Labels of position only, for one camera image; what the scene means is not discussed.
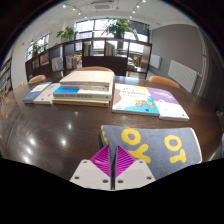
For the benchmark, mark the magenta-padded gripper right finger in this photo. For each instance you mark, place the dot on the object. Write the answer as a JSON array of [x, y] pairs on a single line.
[[133, 173]]

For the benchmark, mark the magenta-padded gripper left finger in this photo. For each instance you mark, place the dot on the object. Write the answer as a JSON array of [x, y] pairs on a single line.
[[90, 173]]

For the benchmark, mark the grey towel with yellow letters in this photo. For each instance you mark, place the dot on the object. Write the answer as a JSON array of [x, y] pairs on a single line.
[[156, 141]]

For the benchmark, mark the yellowish thick book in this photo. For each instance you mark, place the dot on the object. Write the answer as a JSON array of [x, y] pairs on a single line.
[[80, 102]]

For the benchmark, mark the colourful illustrated book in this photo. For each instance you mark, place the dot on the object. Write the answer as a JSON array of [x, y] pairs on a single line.
[[133, 98]]

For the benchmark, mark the blue and white book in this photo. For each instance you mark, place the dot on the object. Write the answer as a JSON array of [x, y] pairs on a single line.
[[80, 95]]

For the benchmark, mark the white thin book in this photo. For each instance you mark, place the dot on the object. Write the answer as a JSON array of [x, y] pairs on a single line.
[[45, 95]]

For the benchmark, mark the blue box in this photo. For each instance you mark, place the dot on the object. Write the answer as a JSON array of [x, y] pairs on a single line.
[[222, 145]]

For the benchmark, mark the small blue book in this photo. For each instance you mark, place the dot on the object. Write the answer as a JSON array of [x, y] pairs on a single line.
[[31, 96]]

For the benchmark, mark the orange chairs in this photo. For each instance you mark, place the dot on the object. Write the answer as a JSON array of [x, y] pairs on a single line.
[[163, 81]]

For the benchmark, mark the large white radiator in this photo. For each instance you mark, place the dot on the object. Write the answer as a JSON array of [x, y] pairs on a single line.
[[182, 76]]

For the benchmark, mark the dark open shelf unit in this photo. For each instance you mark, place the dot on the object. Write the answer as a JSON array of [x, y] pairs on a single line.
[[103, 65]]

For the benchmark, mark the small white radiator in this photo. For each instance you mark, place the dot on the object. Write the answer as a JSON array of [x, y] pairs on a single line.
[[155, 61]]

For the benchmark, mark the small potted plant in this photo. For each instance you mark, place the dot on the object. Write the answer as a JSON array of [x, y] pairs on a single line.
[[36, 49]]

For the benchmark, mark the medium potted plant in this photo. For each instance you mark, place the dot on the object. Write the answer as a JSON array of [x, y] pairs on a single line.
[[66, 33]]

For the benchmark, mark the large potted plant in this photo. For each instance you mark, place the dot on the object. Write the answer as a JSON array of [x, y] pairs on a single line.
[[118, 28]]

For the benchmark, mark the ceiling track spotlights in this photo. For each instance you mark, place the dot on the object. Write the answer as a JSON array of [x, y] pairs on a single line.
[[138, 6]]

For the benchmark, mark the ceiling air conditioner unit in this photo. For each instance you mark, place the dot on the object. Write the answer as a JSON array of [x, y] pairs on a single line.
[[102, 5]]

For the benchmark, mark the tall wall bookshelf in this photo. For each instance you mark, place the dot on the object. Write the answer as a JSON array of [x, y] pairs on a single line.
[[5, 78]]

